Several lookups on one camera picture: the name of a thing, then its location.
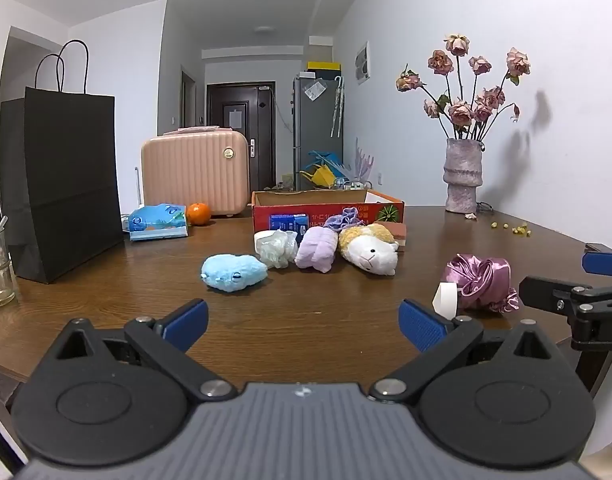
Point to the dark brown entrance door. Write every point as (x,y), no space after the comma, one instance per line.
(236,130)

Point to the pink textured vase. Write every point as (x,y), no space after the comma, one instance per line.
(463,177)

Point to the lilac wall decoration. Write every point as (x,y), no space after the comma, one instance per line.
(363,160)

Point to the orange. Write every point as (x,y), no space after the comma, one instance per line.
(198,214)

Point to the crumpled clear plastic bag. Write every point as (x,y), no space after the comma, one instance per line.
(281,249)

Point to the blue tissue pack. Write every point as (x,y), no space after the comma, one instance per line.
(156,222)

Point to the grey refrigerator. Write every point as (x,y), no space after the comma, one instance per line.
(313,130)

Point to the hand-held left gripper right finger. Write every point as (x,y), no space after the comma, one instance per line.
(420,325)

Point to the black paper bag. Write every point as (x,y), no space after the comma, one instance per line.
(61,185)

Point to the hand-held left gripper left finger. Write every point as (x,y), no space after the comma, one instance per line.
(188,324)

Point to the lilac scrunchie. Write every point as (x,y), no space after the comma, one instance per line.
(342,220)

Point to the purple satin scrunchie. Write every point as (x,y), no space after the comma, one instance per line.
(478,277)

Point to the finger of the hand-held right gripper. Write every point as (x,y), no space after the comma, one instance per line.
(606,263)
(546,291)

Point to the brown cake slice plush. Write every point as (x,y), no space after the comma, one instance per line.
(400,234)

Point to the hanging clear umbrella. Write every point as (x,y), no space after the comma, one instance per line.
(337,105)

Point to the blue plush toy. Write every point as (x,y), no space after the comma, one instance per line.
(233,272)

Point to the yellow white alpaca plush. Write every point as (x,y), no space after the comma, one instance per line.
(368,250)

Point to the white electrical panel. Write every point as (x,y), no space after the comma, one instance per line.
(362,62)

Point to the lilac fluffy socks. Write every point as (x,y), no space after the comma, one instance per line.
(316,249)

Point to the white tape roll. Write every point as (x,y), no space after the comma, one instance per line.
(443,300)

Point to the dried pink roses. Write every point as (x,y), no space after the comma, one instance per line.
(461,110)

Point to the side room door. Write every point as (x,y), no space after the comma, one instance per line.
(187,100)

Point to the orange cardboard box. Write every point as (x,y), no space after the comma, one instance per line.
(263,210)

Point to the yellow box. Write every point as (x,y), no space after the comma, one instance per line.
(323,66)

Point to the paper sheet on refrigerator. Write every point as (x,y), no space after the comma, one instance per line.
(314,90)

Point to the pink fluffy cloth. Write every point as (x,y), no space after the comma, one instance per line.
(191,130)

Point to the pink ribbed suitcase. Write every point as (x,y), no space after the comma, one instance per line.
(196,175)

